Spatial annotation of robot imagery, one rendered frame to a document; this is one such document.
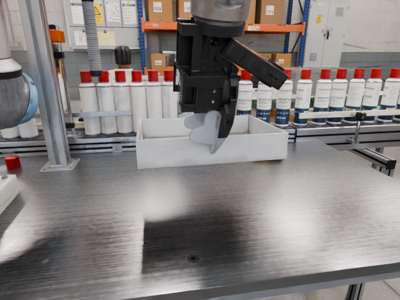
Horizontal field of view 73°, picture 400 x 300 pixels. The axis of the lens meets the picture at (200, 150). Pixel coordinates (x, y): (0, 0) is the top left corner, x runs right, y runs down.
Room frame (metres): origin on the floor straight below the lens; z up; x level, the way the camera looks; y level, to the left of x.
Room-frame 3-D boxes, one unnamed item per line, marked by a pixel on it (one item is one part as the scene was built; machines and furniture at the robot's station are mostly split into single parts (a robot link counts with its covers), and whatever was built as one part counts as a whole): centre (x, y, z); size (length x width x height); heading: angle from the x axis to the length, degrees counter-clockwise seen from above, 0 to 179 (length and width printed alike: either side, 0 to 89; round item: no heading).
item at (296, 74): (2.62, -1.11, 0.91); 0.60 x 0.40 x 0.22; 106
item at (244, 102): (0.97, -0.16, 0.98); 0.05 x 0.05 x 0.20
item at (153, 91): (0.92, 0.15, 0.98); 0.05 x 0.05 x 0.20
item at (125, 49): (1.49, 0.40, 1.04); 0.09 x 0.09 x 0.29
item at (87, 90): (0.88, 0.36, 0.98); 0.05 x 0.05 x 0.20
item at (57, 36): (0.83, 0.40, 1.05); 0.10 x 0.04 x 0.33; 9
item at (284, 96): (1.00, -0.31, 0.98); 0.05 x 0.05 x 0.20
